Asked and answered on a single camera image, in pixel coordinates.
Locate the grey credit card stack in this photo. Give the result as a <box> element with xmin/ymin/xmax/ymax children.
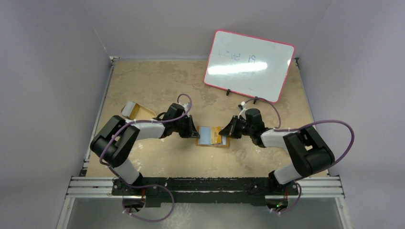
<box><xmin>121</xmin><ymin>101</ymin><xmax>136</xmax><ymax>120</ymax></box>

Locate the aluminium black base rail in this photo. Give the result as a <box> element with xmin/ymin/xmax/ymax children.
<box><xmin>67</xmin><ymin>177</ymin><xmax>344</xmax><ymax>209</ymax></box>

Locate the gold credit card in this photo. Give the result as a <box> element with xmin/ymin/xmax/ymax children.
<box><xmin>210</xmin><ymin>126</ymin><xmax>221</xmax><ymax>145</ymax></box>

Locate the orange leather card holder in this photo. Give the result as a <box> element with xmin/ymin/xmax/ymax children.
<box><xmin>195</xmin><ymin>126</ymin><xmax>230</xmax><ymax>147</ymax></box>

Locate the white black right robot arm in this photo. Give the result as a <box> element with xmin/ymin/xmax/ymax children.
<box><xmin>219</xmin><ymin>108</ymin><xmax>335</xmax><ymax>194</ymax></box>

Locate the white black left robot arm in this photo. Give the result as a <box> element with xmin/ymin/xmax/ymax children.
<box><xmin>89</xmin><ymin>103</ymin><xmax>199</xmax><ymax>195</ymax></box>

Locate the pink framed whiteboard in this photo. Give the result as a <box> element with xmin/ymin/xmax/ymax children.
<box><xmin>203</xmin><ymin>30</ymin><xmax>295</xmax><ymax>103</ymax></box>

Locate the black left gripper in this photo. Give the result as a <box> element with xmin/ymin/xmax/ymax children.
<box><xmin>173</xmin><ymin>115</ymin><xmax>199</xmax><ymax>139</ymax></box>

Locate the beige oval tray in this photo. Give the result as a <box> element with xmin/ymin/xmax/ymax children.
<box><xmin>131</xmin><ymin>102</ymin><xmax>156</xmax><ymax>120</ymax></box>

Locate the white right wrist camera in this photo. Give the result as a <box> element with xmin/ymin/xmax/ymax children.
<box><xmin>238</xmin><ymin>101</ymin><xmax>247</xmax><ymax>119</ymax></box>

